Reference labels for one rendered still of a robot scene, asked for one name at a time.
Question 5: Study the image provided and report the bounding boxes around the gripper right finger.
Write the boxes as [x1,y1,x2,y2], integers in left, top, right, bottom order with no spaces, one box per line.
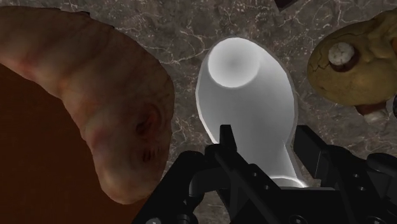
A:
[291,125,397,224]

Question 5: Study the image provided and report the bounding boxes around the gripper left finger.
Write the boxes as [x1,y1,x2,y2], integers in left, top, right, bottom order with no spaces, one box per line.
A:
[132,124,274,224]

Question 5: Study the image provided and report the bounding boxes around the white vase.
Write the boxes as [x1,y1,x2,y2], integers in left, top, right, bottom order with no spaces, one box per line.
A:
[195,37,309,189]

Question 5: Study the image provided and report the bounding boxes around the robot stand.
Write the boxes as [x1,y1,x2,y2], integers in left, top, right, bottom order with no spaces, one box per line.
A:
[274,0,295,12]

